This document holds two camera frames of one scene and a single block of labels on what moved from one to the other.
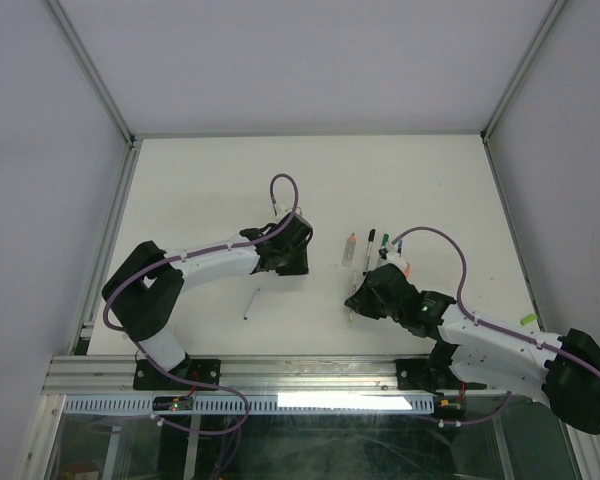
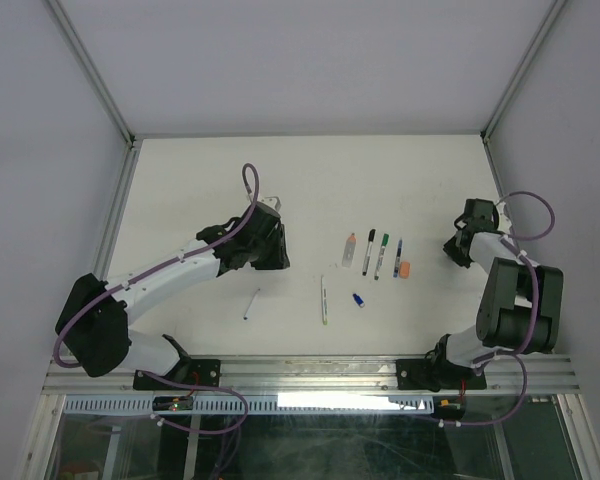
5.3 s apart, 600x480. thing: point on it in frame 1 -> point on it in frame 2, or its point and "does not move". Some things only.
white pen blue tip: x=246 y=315 does not move
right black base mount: x=421 y=374 does not move
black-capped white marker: x=371 y=238 does not move
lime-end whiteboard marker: x=351 y=308 -> x=324 y=300
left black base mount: x=146 y=376 does not move
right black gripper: x=359 y=301 -> x=455 y=255
